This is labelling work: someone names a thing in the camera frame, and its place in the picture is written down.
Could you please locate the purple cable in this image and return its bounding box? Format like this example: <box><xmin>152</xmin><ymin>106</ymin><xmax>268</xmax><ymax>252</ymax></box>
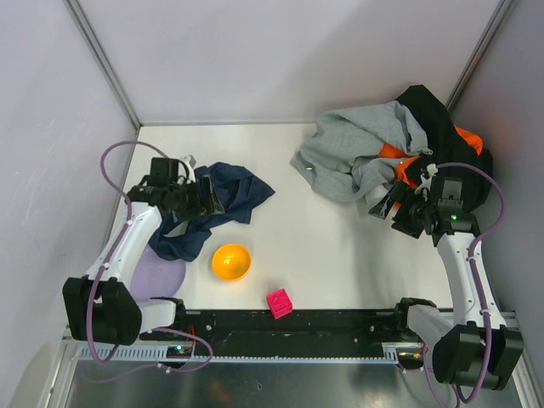
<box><xmin>422</xmin><ymin>161</ymin><xmax>507</xmax><ymax>408</ymax></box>
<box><xmin>80</xmin><ymin>140</ymin><xmax>216</xmax><ymax>383</ymax></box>

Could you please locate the left aluminium corner post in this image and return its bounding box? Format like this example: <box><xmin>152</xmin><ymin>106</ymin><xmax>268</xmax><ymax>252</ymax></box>
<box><xmin>63</xmin><ymin>0</ymin><xmax>142</xmax><ymax>131</ymax></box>

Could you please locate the grey cloth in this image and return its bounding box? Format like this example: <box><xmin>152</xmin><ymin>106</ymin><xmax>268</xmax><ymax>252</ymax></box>
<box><xmin>290</xmin><ymin>101</ymin><xmax>432</xmax><ymax>205</ymax></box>

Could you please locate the aluminium frame rail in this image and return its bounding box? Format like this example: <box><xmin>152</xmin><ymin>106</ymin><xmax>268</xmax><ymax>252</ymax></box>
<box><xmin>46</xmin><ymin>309</ymin><xmax>544</xmax><ymax>408</ymax></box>

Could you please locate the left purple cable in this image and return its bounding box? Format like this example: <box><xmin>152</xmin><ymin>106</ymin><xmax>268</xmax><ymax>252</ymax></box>
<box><xmin>80</xmin><ymin>140</ymin><xmax>216</xmax><ymax>383</ymax></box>

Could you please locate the right aluminium corner post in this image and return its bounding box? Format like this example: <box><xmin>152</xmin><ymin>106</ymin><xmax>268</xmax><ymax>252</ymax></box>
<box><xmin>445</xmin><ymin>0</ymin><xmax>519</xmax><ymax>113</ymax></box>

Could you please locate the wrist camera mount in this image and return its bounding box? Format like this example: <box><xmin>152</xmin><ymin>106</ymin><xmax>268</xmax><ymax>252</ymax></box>
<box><xmin>415</xmin><ymin>163</ymin><xmax>439</xmax><ymax>196</ymax></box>
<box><xmin>148</xmin><ymin>155</ymin><xmax>196</xmax><ymax>187</ymax></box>

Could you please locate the yellow plastic bowl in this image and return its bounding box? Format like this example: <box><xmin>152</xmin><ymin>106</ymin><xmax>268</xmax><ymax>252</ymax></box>
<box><xmin>212</xmin><ymin>243</ymin><xmax>252</xmax><ymax>281</ymax></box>

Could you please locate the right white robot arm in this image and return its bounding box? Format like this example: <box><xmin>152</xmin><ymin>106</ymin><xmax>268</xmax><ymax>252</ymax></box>
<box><xmin>369</xmin><ymin>176</ymin><xmax>524</xmax><ymax>390</ymax></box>

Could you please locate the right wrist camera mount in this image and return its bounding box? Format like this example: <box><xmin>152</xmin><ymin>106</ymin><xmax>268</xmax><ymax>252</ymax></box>
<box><xmin>415</xmin><ymin>163</ymin><xmax>439</xmax><ymax>196</ymax></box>

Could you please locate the orange cloth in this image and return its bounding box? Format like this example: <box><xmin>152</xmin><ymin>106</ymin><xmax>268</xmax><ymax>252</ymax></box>
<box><xmin>377</xmin><ymin>126</ymin><xmax>484</xmax><ymax>188</ymax></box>

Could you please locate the pink cube block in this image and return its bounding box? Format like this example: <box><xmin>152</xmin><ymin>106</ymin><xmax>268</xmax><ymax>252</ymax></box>
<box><xmin>266</xmin><ymin>289</ymin><xmax>293</xmax><ymax>320</ymax></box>

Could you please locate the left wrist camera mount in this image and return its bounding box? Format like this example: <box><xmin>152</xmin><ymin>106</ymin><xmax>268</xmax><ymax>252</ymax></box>
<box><xmin>148</xmin><ymin>155</ymin><xmax>196</xmax><ymax>187</ymax></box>

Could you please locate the aluminium corner post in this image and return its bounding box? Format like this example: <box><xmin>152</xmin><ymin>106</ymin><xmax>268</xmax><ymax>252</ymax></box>
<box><xmin>63</xmin><ymin>0</ymin><xmax>142</xmax><ymax>131</ymax></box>
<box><xmin>445</xmin><ymin>0</ymin><xmax>519</xmax><ymax>113</ymax></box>

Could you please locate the grey slotted cable duct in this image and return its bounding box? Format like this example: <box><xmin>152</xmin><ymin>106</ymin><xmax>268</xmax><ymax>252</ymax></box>
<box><xmin>78</xmin><ymin>342</ymin><xmax>430</xmax><ymax>365</ymax></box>

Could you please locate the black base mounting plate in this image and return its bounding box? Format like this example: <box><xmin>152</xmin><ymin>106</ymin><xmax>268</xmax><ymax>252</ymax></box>
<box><xmin>174</xmin><ymin>309</ymin><xmax>420</xmax><ymax>357</ymax></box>

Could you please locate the purple plastic plate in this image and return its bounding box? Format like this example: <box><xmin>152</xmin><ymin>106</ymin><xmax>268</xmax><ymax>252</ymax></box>
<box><xmin>129</xmin><ymin>246</ymin><xmax>186</xmax><ymax>303</ymax></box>

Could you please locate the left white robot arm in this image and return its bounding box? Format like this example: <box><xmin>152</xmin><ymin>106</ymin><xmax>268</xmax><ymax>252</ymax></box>
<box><xmin>62</xmin><ymin>174</ymin><xmax>224</xmax><ymax>345</ymax></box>

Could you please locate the black cloth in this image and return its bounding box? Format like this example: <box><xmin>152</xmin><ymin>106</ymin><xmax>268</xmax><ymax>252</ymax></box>
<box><xmin>396</xmin><ymin>85</ymin><xmax>493</xmax><ymax>212</ymax></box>

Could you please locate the dark blue cloth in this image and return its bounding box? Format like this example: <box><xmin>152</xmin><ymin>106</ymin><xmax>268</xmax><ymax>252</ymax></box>
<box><xmin>149</xmin><ymin>161</ymin><xmax>275</xmax><ymax>262</ymax></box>

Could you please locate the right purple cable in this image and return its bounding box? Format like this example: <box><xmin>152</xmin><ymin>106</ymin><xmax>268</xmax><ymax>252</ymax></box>
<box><xmin>422</xmin><ymin>161</ymin><xmax>507</xmax><ymax>408</ymax></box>

